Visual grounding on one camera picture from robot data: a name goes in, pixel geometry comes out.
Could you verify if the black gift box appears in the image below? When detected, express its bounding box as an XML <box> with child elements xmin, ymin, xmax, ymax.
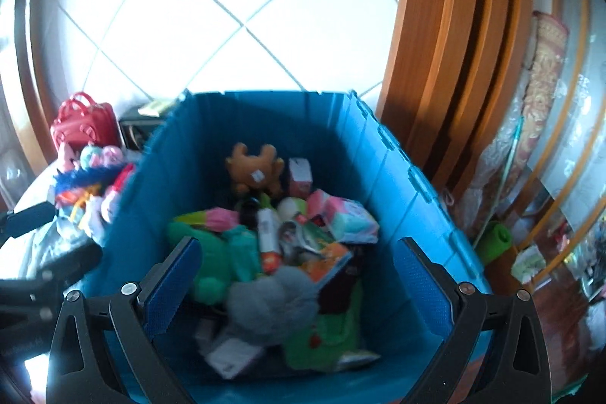
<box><xmin>117</xmin><ymin>101</ymin><xmax>177</xmax><ymax>155</ymax></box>

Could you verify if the red hard-shell handbag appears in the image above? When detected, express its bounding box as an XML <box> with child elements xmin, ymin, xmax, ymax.
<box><xmin>50</xmin><ymin>92</ymin><xmax>117</xmax><ymax>150</ymax></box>

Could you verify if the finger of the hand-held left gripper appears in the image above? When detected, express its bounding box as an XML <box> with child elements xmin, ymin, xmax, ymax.
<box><xmin>0</xmin><ymin>242</ymin><xmax>104</xmax><ymax>322</ymax></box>
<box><xmin>0</xmin><ymin>200</ymin><xmax>58</xmax><ymax>240</ymax></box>

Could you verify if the white ball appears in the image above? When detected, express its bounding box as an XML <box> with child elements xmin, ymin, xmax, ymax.
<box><xmin>276</xmin><ymin>197</ymin><xmax>309</xmax><ymax>221</ymax></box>

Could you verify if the orange snack packet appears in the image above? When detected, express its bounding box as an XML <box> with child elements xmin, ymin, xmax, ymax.
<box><xmin>297</xmin><ymin>242</ymin><xmax>354</xmax><ymax>287</ymax></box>

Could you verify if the brown bear plush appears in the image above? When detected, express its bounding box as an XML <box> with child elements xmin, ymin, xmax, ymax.
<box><xmin>224</xmin><ymin>142</ymin><xmax>286</xmax><ymax>197</ymax></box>

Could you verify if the blue plastic crate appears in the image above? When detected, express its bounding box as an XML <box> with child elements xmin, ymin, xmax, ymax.
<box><xmin>84</xmin><ymin>88</ymin><xmax>494</xmax><ymax>404</ymax></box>

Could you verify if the grey plush toy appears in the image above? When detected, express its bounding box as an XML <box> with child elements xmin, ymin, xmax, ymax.
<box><xmin>226</xmin><ymin>266</ymin><xmax>321</xmax><ymax>346</ymax></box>

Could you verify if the wooden door frame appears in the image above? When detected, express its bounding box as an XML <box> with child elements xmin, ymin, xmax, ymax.
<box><xmin>378</xmin><ymin>0</ymin><xmax>537</xmax><ymax>197</ymax></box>

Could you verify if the green plush toy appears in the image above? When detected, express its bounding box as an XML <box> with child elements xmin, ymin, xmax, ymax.
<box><xmin>167</xmin><ymin>218</ymin><xmax>267</xmax><ymax>306</ymax></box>

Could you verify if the pastel tissue pack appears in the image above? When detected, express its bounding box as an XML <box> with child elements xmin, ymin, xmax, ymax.
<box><xmin>307</xmin><ymin>190</ymin><xmax>380</xmax><ymax>245</ymax></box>

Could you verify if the green rolled mat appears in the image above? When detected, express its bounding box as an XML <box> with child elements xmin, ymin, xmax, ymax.
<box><xmin>475</xmin><ymin>221</ymin><xmax>513</xmax><ymax>264</ymax></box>

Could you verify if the white tube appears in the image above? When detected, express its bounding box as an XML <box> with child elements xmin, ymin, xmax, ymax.
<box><xmin>256</xmin><ymin>208</ymin><xmax>283</xmax><ymax>275</ymax></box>

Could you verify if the dark blue furry toy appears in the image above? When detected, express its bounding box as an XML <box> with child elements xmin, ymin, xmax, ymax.
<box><xmin>53</xmin><ymin>164</ymin><xmax>132</xmax><ymax>197</ymax></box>

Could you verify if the red gold patterned hanging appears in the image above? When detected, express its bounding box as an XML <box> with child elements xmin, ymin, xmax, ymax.
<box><xmin>517</xmin><ymin>12</ymin><xmax>570</xmax><ymax>169</ymax></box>

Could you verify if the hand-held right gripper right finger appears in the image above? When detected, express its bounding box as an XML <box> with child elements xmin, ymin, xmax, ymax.
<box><xmin>392</xmin><ymin>235</ymin><xmax>553</xmax><ymax>404</ymax></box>

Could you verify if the red plush toy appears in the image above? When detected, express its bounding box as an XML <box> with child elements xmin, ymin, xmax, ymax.
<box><xmin>112</xmin><ymin>164</ymin><xmax>136</xmax><ymax>193</ymax></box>

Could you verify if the green bag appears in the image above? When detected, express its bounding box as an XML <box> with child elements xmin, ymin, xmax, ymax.
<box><xmin>283</xmin><ymin>304</ymin><xmax>382</xmax><ymax>373</ymax></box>

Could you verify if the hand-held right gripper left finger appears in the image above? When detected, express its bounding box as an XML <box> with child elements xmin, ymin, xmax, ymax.
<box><xmin>45</xmin><ymin>235</ymin><xmax>205</xmax><ymax>404</ymax></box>

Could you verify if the pale yellow card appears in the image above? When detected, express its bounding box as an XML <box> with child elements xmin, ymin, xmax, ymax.
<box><xmin>139</xmin><ymin>99</ymin><xmax>174</xmax><ymax>118</ymax></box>

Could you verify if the small pink box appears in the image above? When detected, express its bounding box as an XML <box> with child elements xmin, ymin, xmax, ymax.
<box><xmin>288</xmin><ymin>157</ymin><xmax>314</xmax><ymax>197</ymax></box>

